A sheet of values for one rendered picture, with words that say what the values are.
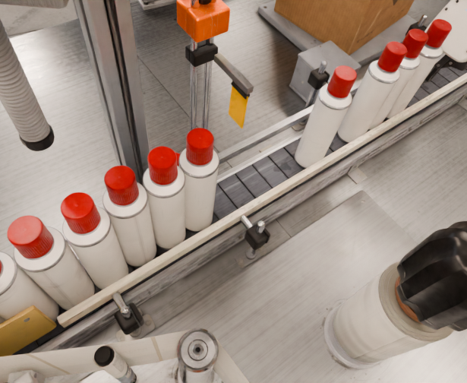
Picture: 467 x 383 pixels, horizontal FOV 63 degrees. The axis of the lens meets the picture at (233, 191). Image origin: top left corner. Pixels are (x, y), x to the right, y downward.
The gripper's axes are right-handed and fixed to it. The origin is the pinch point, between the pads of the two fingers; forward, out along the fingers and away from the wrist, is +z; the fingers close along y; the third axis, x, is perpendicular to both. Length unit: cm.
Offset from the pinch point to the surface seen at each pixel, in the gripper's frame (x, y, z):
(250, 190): -40.0, 0.2, 21.6
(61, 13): 13, -196, 96
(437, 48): -11.4, 1.9, -6.9
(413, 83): -10.5, 2.3, 0.3
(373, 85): -24.1, 1.2, 0.3
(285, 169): -32.4, -0.1, 18.8
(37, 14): 2, -200, 100
